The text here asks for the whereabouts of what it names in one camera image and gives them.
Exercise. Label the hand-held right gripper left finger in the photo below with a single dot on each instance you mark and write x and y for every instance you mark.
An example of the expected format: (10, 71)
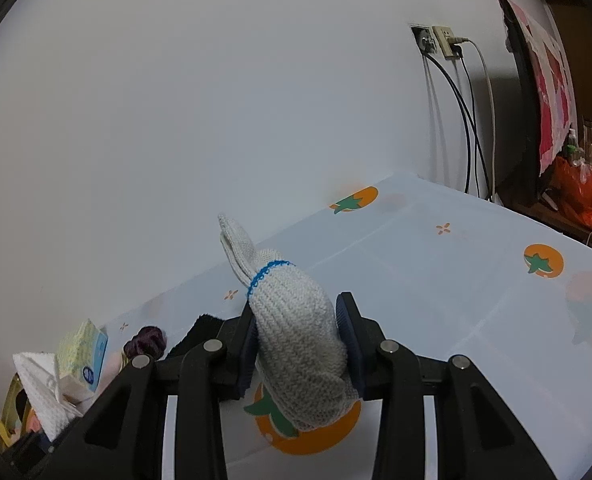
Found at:
(248, 355)

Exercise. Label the dark purple scrunchie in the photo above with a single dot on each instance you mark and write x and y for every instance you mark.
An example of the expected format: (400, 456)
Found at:
(146, 340)

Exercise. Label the white knit glove blue trim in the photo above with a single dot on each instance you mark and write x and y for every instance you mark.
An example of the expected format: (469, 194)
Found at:
(296, 320)

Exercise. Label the yellow patterned tissue box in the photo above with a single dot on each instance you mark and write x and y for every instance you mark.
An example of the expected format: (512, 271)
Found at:
(83, 355)

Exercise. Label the black fuzzy cloth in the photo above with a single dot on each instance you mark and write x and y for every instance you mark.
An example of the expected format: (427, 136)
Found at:
(201, 327)

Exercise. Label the gold metal tin box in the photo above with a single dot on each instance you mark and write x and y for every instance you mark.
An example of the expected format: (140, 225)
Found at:
(11, 400)

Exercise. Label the green cap bottle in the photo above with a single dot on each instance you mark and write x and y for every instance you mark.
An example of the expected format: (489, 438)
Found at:
(571, 145)

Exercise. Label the orange plastic bag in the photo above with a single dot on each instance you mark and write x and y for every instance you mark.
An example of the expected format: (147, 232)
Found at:
(586, 195)

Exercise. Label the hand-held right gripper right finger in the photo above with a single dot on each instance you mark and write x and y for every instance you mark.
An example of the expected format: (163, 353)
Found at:
(348, 340)

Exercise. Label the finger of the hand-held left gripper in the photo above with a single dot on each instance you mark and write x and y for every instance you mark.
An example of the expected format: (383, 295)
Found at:
(26, 452)

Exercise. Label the clear bottle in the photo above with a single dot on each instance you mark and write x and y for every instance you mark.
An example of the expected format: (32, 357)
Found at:
(589, 140)

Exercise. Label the pink poster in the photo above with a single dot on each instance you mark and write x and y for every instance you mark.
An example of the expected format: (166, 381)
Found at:
(551, 85)

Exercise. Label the fruit print light tablecloth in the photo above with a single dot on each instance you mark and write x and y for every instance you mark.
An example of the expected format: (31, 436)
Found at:
(451, 285)

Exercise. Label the cream wall socket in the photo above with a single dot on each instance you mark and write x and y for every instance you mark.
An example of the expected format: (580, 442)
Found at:
(446, 40)

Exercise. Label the grey wall socket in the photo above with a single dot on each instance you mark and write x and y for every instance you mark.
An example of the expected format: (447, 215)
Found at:
(423, 37)

